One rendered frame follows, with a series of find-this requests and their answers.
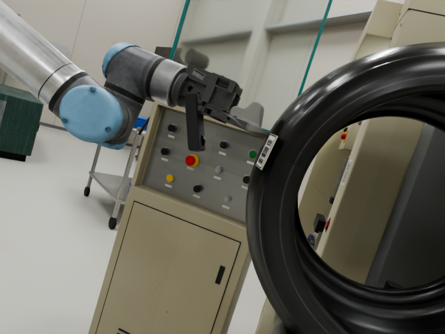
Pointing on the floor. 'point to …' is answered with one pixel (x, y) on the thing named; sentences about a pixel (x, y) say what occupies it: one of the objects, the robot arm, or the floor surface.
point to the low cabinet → (18, 122)
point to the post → (377, 163)
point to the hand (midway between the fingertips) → (264, 136)
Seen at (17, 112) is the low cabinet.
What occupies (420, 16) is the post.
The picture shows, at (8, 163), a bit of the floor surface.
